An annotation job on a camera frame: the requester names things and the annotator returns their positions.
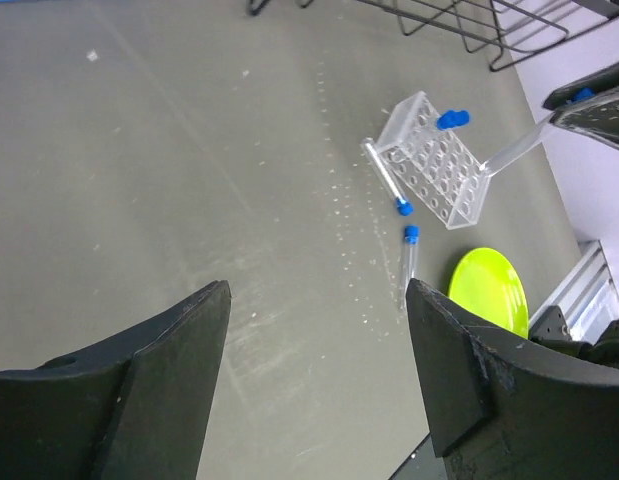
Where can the lime green plate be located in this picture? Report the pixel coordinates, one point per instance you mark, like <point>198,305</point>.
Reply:
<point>485,283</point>

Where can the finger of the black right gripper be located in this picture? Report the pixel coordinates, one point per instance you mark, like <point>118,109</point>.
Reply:
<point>596,83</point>
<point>596,118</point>

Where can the clear test tube rack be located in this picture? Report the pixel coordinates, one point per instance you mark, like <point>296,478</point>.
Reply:
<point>433,163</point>

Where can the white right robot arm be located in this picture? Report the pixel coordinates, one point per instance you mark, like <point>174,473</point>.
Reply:
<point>592,322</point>

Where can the blue-capped test tube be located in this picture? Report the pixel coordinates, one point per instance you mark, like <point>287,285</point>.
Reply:
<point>528,141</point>
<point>447,121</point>
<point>387,179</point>
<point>462,117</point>
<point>409,259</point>

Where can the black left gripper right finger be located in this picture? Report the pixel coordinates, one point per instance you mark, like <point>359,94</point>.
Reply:
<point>499,406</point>

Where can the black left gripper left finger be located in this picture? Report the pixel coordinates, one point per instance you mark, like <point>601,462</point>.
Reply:
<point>135,405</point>

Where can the black wire basket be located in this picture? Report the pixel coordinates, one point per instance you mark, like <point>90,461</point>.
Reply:
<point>507,32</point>

